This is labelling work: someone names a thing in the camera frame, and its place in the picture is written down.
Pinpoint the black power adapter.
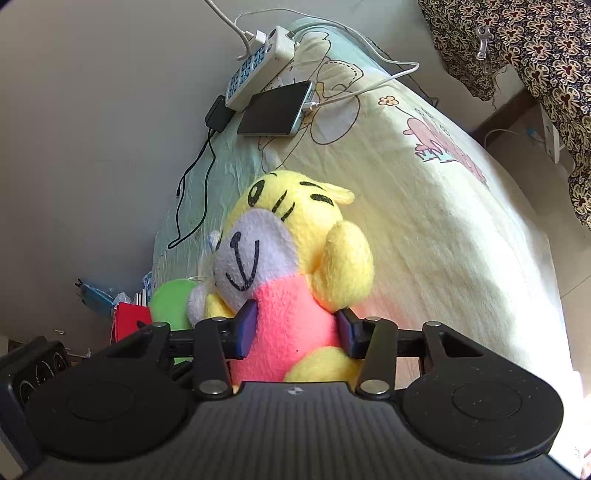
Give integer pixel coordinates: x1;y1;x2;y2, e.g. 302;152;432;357
204;95;235;132

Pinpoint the white power strip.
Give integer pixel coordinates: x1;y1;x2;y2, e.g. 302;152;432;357
225;26;296;112

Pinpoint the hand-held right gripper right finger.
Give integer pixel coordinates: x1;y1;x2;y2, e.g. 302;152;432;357
333;307;485;400

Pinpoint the red cardboard box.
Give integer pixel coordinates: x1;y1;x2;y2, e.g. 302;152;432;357
110;302;154;344

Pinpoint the power strip cord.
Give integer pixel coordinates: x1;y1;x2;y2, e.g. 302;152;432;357
203;0;259;61

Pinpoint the floral patterned cloth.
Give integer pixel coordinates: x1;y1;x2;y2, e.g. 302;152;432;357
418;0;591;229

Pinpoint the white charging cable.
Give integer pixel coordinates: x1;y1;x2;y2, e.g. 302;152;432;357
286;18;421;112

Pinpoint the black adapter cable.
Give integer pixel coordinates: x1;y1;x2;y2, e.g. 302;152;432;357
167;129;217;250

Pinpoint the yellow and pink plush toy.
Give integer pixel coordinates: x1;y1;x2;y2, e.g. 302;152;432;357
203;170;376;384

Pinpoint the black smartphone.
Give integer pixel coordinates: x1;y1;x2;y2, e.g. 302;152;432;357
237;80;315;138

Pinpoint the green plush toy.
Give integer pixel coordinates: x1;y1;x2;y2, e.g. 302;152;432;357
150;278;200;365

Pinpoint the white plastic fixture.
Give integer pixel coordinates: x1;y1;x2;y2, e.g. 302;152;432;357
526;104;566;164

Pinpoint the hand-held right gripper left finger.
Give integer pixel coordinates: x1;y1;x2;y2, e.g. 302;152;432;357
95;299;258;400

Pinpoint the blue plastic bag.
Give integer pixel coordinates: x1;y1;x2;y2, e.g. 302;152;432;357
76;277;116;317

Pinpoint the printed bed sheet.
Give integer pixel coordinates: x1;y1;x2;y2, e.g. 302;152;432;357
152;18;578;462

